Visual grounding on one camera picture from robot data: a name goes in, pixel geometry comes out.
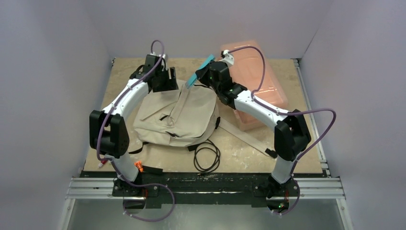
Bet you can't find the beige backpack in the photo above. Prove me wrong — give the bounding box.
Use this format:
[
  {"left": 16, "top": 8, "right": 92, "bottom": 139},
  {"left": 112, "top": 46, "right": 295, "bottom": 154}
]
[{"left": 133, "top": 80, "right": 271, "bottom": 155}]

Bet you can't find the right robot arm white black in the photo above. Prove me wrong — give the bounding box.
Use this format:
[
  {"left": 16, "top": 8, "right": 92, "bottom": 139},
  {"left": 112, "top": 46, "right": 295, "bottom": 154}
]
[{"left": 195, "top": 61, "right": 311, "bottom": 195}]

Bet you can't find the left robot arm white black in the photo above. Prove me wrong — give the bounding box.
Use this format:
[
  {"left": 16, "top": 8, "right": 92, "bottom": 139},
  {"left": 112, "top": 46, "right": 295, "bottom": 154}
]
[{"left": 89, "top": 52, "right": 176, "bottom": 196}]

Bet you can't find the orange translucent plastic box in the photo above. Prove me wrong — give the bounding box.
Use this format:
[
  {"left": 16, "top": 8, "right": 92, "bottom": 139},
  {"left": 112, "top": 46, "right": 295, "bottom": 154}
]
[{"left": 220, "top": 40, "right": 288, "bottom": 131}]

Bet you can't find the orange small clip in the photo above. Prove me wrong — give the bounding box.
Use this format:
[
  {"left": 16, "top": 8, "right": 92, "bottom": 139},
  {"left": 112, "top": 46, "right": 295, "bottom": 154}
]
[{"left": 134, "top": 161, "right": 144, "bottom": 173}]

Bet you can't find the red white glue stick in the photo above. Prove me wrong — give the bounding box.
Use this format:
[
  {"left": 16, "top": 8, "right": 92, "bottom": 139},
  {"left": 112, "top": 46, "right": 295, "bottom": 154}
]
[{"left": 98, "top": 160, "right": 108, "bottom": 168}]

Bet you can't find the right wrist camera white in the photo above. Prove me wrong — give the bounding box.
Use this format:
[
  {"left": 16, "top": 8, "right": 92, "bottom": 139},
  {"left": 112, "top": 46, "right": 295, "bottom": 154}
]
[{"left": 220, "top": 49, "right": 235, "bottom": 68}]

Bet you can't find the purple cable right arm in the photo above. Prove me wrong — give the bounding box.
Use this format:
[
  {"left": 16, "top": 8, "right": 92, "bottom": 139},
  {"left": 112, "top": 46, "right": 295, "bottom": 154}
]
[{"left": 226, "top": 46, "right": 337, "bottom": 217}]

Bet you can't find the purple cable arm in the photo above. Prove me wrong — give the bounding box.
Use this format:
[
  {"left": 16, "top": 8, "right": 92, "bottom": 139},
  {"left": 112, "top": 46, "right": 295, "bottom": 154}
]
[
  {"left": 226, "top": 46, "right": 337, "bottom": 217},
  {"left": 96, "top": 40, "right": 166, "bottom": 185}
]

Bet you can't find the black usb cable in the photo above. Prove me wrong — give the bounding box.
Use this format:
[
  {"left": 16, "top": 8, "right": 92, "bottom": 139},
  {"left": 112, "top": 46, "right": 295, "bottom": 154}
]
[{"left": 193, "top": 139, "right": 221, "bottom": 173}]

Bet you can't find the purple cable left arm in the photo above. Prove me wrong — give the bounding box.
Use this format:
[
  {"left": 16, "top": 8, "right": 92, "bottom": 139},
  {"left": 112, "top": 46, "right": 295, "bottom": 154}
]
[{"left": 96, "top": 40, "right": 166, "bottom": 185}]

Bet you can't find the black aluminium base frame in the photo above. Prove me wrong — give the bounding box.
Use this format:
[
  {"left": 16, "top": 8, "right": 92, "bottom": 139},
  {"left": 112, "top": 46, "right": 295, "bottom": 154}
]
[{"left": 67, "top": 172, "right": 345, "bottom": 210}]

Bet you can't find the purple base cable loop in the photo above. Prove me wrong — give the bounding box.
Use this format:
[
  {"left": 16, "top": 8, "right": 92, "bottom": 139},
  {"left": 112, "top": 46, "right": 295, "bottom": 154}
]
[{"left": 123, "top": 183, "right": 176, "bottom": 222}]

